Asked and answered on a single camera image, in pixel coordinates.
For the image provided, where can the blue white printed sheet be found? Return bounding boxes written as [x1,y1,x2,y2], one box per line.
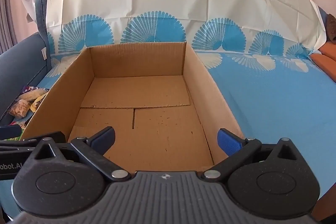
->
[0,0,336,216]

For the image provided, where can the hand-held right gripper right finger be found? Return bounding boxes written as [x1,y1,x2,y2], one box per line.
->
[201,128,303,183]

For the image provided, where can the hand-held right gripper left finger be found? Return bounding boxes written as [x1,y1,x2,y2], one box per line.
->
[31,126,132,183]

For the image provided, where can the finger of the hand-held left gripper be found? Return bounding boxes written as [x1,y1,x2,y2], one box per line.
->
[0,126,22,139]
[0,132,66,153]

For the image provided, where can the pale cracker sleeve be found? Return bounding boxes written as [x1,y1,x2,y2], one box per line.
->
[19,89,49,102]

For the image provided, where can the brown cardboard box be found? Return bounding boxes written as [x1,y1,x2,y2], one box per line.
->
[20,42,246,172]

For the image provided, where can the orange cushion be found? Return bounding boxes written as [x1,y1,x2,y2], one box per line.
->
[309,53,336,83]
[318,42,336,62]

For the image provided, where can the yellow bar packet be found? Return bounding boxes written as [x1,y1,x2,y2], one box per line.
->
[29,96,46,111]

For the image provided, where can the blue fabric sofa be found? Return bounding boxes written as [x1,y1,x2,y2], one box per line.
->
[0,0,53,125]

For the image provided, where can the brown cloth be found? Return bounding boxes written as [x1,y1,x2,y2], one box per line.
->
[325,13,336,45]

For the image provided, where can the clear bag of round crackers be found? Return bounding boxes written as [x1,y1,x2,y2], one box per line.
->
[9,99,30,118]

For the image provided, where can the grey curtain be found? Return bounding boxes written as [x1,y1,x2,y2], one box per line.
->
[0,0,17,54]

